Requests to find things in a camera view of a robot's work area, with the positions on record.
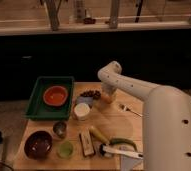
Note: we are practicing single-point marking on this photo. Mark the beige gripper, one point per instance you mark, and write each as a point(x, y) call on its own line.
point(108, 90)

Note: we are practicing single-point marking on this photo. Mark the orange apple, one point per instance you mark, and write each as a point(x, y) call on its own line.
point(107, 99)

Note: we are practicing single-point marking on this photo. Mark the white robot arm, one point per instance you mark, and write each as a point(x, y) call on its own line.
point(166, 119)

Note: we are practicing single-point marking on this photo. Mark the white paper cup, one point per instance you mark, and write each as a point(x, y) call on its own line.
point(81, 111)

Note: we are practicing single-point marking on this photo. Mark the small metal cup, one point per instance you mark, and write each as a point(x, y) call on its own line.
point(60, 129)

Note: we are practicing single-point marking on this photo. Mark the dark grapes bunch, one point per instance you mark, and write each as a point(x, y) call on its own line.
point(95, 94)

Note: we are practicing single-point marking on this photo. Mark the silver fork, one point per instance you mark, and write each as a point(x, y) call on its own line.
point(125, 108)

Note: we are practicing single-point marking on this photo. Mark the blue grey sponge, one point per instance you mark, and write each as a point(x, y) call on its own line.
point(87, 100)

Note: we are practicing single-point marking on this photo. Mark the orange bowl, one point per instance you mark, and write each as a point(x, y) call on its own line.
point(55, 96)

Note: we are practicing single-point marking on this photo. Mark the wooden block brush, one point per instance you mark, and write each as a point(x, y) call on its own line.
point(86, 143)

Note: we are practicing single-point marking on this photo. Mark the green chili pepper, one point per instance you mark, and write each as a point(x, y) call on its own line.
point(116, 141)

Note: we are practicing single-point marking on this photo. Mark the dark red object on shelf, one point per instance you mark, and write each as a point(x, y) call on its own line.
point(89, 20)

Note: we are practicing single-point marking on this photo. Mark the green plastic tray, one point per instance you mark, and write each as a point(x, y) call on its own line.
point(37, 110)

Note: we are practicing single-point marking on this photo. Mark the green small lid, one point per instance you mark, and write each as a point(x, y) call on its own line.
point(65, 149)

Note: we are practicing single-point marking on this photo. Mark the grey cloth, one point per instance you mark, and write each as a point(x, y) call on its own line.
point(128, 163)

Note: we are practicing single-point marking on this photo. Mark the dark maroon bowl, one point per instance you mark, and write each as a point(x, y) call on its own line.
point(38, 145)

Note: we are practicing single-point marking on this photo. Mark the white handled knife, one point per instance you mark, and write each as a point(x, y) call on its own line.
point(107, 149)

